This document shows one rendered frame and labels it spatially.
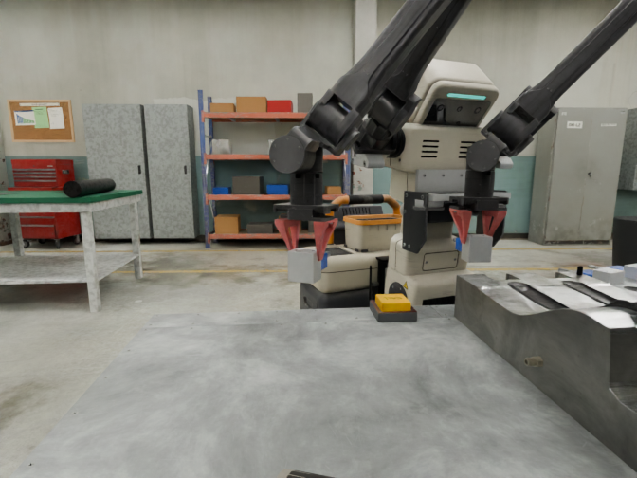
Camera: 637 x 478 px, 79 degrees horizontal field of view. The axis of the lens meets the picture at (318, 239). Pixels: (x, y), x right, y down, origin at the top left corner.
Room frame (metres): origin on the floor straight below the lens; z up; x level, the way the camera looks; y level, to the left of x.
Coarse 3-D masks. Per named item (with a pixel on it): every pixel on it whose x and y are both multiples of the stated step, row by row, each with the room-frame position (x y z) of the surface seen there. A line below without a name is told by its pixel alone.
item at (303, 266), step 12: (288, 252) 0.67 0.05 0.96; (300, 252) 0.66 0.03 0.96; (312, 252) 0.66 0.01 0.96; (324, 252) 0.76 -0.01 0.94; (288, 264) 0.67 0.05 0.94; (300, 264) 0.66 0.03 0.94; (312, 264) 0.65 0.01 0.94; (324, 264) 0.71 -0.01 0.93; (288, 276) 0.67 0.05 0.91; (300, 276) 0.66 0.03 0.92; (312, 276) 0.65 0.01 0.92
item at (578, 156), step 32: (544, 128) 5.89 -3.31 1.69; (576, 128) 5.62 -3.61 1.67; (608, 128) 5.63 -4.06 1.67; (544, 160) 5.81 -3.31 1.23; (576, 160) 5.62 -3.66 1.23; (608, 160) 5.63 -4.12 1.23; (544, 192) 5.73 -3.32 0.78; (576, 192) 5.62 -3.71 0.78; (608, 192) 5.63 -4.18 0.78; (544, 224) 5.65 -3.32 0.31; (576, 224) 5.62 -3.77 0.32; (608, 224) 5.64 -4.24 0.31
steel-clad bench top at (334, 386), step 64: (192, 320) 0.75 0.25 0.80; (256, 320) 0.75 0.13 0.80; (320, 320) 0.75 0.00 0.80; (448, 320) 0.75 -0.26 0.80; (128, 384) 0.51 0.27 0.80; (192, 384) 0.51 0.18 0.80; (256, 384) 0.51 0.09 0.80; (320, 384) 0.51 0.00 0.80; (384, 384) 0.51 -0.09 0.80; (448, 384) 0.51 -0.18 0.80; (512, 384) 0.51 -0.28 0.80; (64, 448) 0.38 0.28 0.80; (128, 448) 0.38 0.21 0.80; (192, 448) 0.38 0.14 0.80; (256, 448) 0.38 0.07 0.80; (320, 448) 0.38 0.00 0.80; (384, 448) 0.38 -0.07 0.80; (448, 448) 0.38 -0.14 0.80; (512, 448) 0.38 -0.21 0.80; (576, 448) 0.38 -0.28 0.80
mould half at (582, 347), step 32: (480, 288) 0.68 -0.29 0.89; (512, 288) 0.68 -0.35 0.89; (544, 288) 0.68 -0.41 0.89; (608, 288) 0.68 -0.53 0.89; (480, 320) 0.66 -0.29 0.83; (512, 320) 0.57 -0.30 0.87; (544, 320) 0.50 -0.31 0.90; (576, 320) 0.44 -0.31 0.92; (608, 320) 0.41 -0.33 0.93; (512, 352) 0.56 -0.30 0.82; (544, 352) 0.49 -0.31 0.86; (576, 352) 0.44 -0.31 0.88; (608, 352) 0.39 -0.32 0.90; (544, 384) 0.48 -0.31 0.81; (576, 384) 0.43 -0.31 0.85; (608, 384) 0.39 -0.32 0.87; (576, 416) 0.42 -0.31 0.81; (608, 416) 0.38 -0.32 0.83; (608, 448) 0.38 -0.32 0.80
